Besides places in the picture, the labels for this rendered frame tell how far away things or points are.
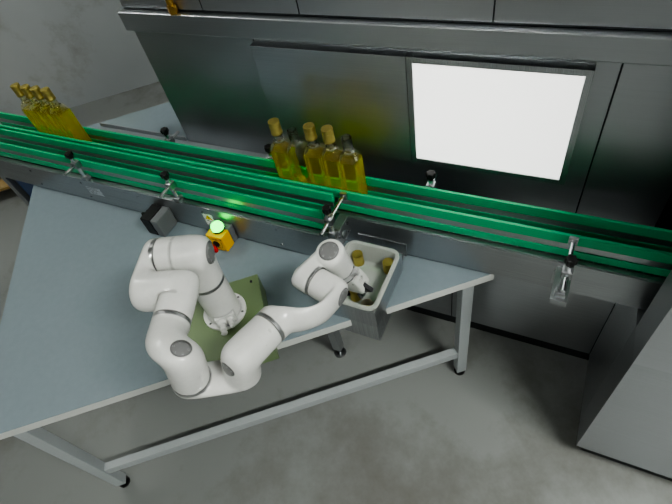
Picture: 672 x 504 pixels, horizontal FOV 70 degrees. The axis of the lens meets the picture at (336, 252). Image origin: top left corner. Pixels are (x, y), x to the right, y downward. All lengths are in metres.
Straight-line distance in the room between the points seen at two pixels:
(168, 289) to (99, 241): 0.91
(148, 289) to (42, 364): 0.70
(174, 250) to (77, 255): 0.86
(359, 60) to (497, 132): 0.41
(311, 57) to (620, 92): 0.77
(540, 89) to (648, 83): 0.22
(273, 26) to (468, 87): 0.55
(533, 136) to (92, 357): 1.42
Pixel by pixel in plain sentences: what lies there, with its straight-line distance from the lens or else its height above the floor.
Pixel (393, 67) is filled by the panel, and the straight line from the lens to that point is 1.33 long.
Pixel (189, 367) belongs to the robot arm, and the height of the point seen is 1.14.
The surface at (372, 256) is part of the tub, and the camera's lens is 1.49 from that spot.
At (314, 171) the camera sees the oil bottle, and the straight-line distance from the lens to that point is 1.47.
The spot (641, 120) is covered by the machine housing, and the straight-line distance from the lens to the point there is 1.35.
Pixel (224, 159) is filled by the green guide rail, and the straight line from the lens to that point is 1.78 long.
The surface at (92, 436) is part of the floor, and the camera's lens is 2.52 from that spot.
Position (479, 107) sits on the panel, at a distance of 1.33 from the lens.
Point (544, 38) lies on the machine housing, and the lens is 1.22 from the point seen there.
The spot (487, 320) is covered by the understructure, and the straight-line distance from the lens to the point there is 2.12.
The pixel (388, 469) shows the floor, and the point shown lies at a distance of 2.03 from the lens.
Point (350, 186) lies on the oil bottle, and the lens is 1.44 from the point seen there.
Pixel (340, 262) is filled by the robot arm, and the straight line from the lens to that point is 1.15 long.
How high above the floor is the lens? 1.96
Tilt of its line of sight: 50 degrees down
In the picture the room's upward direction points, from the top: 15 degrees counter-clockwise
